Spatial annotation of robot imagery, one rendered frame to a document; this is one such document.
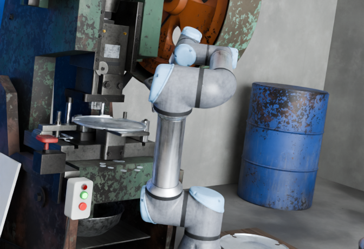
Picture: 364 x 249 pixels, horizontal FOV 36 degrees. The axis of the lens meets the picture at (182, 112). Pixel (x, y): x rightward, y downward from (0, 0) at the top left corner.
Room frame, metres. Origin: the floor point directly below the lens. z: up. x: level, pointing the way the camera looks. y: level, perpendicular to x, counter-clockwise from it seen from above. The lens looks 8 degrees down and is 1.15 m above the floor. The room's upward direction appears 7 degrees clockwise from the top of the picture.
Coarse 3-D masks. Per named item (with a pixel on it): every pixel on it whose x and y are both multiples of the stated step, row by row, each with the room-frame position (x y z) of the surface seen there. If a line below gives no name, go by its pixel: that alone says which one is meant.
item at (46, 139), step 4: (36, 136) 1.91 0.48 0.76; (40, 136) 1.90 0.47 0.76; (44, 136) 1.91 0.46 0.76; (48, 136) 1.92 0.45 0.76; (52, 136) 1.92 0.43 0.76; (40, 140) 1.89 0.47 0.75; (44, 140) 1.88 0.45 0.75; (48, 140) 1.88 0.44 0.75; (52, 140) 1.89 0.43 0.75; (56, 140) 1.90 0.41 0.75; (44, 144) 1.91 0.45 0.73; (48, 144) 1.91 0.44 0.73; (44, 148) 1.91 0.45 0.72; (48, 148) 1.92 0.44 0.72
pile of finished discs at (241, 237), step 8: (224, 240) 2.25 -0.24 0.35; (232, 240) 2.26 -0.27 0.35; (240, 240) 2.27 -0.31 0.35; (248, 240) 2.28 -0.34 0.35; (256, 240) 2.29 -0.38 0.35; (264, 240) 2.31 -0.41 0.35; (272, 240) 2.32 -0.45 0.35; (224, 248) 2.14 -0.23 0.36; (232, 248) 2.17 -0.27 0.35; (240, 248) 2.18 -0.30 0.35; (248, 248) 2.17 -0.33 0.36; (256, 248) 2.18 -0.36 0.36; (264, 248) 2.19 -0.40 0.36; (272, 248) 2.22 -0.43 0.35; (280, 248) 2.23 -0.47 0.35; (288, 248) 2.23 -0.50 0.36
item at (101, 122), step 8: (80, 120) 2.21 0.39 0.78; (88, 120) 2.23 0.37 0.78; (96, 120) 2.22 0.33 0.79; (104, 120) 2.24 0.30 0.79; (112, 120) 2.27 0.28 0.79; (120, 120) 2.33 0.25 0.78; (128, 120) 2.35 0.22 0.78; (96, 128) 2.07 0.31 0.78; (104, 128) 2.10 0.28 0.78; (112, 128) 2.11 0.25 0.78; (120, 128) 2.13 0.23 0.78; (128, 128) 2.16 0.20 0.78; (136, 128) 2.18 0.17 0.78; (144, 128) 2.17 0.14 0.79
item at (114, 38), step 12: (108, 24) 2.23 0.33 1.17; (108, 36) 2.23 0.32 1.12; (120, 36) 2.27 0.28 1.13; (108, 48) 2.23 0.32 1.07; (120, 48) 2.27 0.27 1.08; (108, 60) 2.24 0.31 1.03; (120, 60) 2.28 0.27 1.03; (84, 72) 2.24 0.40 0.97; (96, 72) 2.19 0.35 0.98; (108, 72) 2.24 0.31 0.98; (120, 72) 2.28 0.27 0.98; (84, 84) 2.24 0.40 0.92; (96, 84) 2.21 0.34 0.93; (108, 84) 2.20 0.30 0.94; (120, 84) 2.23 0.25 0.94
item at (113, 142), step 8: (96, 136) 2.19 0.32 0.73; (104, 136) 2.15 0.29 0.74; (112, 136) 2.16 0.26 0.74; (120, 136) 2.19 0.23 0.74; (104, 144) 2.15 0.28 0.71; (112, 144) 2.16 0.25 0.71; (120, 144) 2.19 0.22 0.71; (104, 152) 2.15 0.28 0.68; (112, 152) 2.17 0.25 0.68; (120, 152) 2.19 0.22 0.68
